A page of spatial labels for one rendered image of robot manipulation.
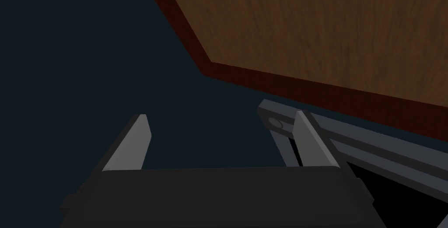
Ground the brown wooden table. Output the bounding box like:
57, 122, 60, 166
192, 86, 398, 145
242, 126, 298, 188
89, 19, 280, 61
139, 0, 448, 143

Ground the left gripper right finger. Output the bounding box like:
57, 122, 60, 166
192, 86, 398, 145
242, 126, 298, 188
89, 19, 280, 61
291, 109, 350, 168

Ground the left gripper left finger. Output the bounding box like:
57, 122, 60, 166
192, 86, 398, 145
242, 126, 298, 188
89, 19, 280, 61
94, 114, 152, 172

